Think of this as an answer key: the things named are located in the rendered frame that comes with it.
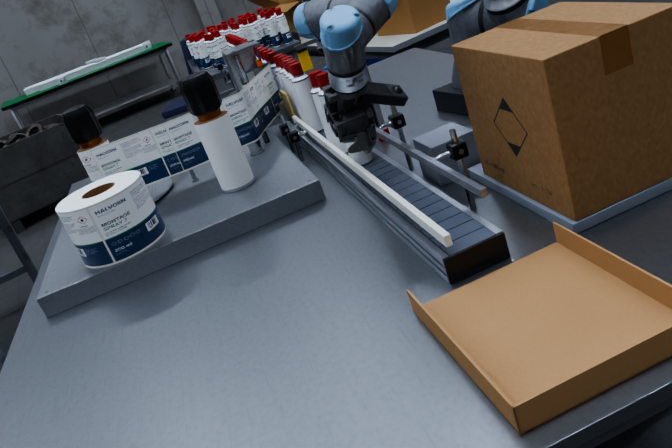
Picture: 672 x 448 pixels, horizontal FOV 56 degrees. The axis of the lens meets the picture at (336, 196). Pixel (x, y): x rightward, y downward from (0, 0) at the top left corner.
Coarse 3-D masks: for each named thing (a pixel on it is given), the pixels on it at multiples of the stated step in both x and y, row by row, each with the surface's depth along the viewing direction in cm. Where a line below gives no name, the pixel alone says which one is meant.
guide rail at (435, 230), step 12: (300, 120) 188; (312, 132) 172; (324, 144) 162; (336, 156) 153; (348, 156) 145; (360, 168) 135; (372, 180) 127; (384, 192) 121; (396, 204) 116; (408, 204) 111; (420, 216) 106; (432, 228) 101; (444, 240) 97
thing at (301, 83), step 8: (296, 64) 176; (296, 72) 177; (296, 80) 177; (304, 80) 177; (296, 88) 178; (304, 88) 178; (304, 96) 179; (304, 104) 180; (312, 104) 180; (304, 112) 181; (312, 112) 180; (312, 120) 181; (312, 128) 182; (320, 128) 182
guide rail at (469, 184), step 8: (376, 128) 141; (384, 136) 134; (392, 136) 132; (392, 144) 131; (400, 144) 126; (408, 152) 123; (416, 152) 120; (424, 160) 116; (432, 160) 113; (432, 168) 113; (440, 168) 109; (448, 168) 108; (448, 176) 107; (456, 176) 104; (464, 176) 103; (464, 184) 101; (472, 184) 99; (480, 184) 98; (472, 192) 100; (480, 192) 97
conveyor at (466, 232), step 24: (288, 120) 208; (384, 168) 141; (408, 192) 125; (432, 192) 121; (408, 216) 115; (432, 216) 112; (456, 216) 109; (432, 240) 104; (456, 240) 102; (480, 240) 99
